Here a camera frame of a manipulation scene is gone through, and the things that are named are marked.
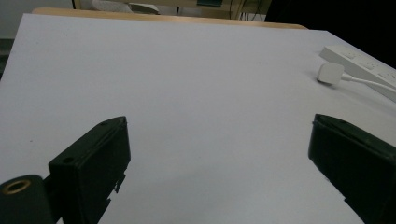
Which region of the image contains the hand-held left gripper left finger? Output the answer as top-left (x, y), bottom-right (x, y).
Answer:
top-left (48, 116), bottom-right (132, 224)

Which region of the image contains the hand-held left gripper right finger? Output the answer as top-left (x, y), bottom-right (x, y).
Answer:
top-left (307, 113), bottom-right (396, 224)

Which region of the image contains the white plug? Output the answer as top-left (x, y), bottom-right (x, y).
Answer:
top-left (316, 62), bottom-right (346, 86)

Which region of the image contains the white power strip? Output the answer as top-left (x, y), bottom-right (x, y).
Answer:
top-left (318, 45), bottom-right (396, 104)

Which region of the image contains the wooden table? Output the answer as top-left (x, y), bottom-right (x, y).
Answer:
top-left (32, 0), bottom-right (307, 31)

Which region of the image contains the white cable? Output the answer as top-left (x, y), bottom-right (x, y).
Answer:
top-left (341, 73), bottom-right (396, 95)

